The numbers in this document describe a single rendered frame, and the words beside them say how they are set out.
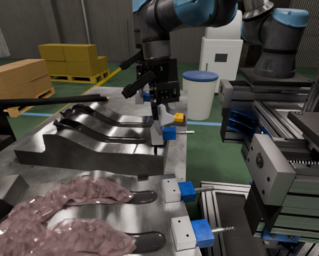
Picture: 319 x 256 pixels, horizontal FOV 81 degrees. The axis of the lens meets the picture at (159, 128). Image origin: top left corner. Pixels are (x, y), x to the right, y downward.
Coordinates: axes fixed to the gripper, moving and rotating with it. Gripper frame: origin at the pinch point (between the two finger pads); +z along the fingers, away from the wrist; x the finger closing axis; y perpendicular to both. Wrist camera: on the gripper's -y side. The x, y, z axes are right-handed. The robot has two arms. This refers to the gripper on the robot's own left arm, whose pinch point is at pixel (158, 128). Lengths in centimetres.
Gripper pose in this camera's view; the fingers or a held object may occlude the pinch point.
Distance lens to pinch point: 58.5
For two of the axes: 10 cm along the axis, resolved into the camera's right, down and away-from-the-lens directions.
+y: 9.8, -0.6, -1.8
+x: 1.5, -3.6, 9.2
